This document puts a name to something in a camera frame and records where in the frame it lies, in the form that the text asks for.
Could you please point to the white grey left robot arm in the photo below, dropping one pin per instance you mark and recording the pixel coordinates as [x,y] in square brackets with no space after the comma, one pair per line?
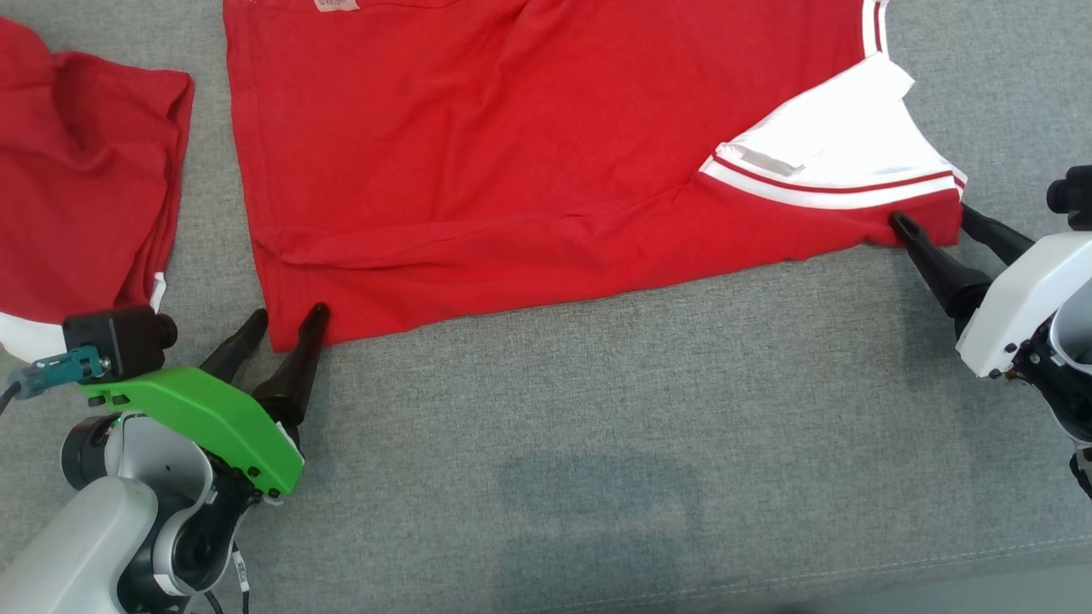
[77,537]

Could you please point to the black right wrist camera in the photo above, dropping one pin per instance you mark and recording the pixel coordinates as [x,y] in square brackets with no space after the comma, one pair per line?
[1075,196]

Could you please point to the grey fabric sofa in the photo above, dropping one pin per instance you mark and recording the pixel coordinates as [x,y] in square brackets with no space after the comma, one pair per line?
[597,409]

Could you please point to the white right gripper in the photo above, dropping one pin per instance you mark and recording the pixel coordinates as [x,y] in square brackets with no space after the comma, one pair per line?
[1024,298]

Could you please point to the red shorts with white band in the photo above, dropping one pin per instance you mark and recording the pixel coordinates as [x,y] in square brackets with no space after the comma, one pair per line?
[77,196]

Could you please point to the red T-shirt with white collar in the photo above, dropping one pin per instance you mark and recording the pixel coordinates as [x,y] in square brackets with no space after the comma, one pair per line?
[512,170]

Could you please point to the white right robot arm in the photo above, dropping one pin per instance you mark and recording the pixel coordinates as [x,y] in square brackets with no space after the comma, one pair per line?
[1071,375]

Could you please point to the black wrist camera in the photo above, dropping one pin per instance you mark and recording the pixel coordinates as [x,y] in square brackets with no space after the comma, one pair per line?
[1075,196]
[111,337]

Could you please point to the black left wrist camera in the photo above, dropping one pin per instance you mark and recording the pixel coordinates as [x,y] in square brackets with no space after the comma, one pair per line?
[111,337]

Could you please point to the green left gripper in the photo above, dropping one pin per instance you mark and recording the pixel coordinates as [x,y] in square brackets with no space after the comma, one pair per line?
[213,418]

